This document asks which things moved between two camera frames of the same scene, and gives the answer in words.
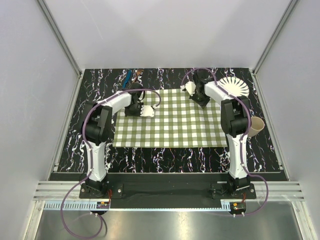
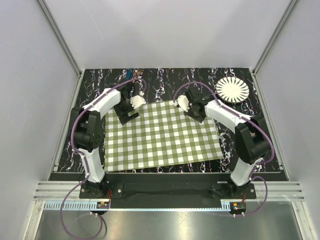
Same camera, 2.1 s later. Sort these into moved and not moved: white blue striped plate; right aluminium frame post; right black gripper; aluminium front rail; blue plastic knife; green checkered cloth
Moved: right black gripper; green checkered cloth
Not moved: right aluminium frame post; blue plastic knife; aluminium front rail; white blue striped plate
